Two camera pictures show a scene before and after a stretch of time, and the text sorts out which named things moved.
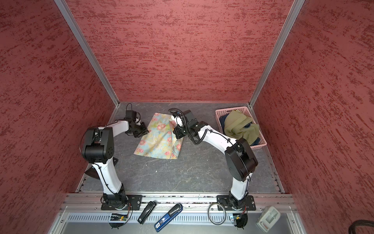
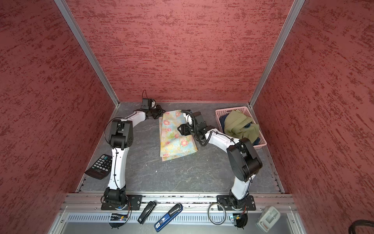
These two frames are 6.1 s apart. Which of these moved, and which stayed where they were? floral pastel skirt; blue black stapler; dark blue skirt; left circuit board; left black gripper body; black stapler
Moved: floral pastel skirt; left black gripper body
Stayed: blue black stapler; dark blue skirt; black stapler; left circuit board
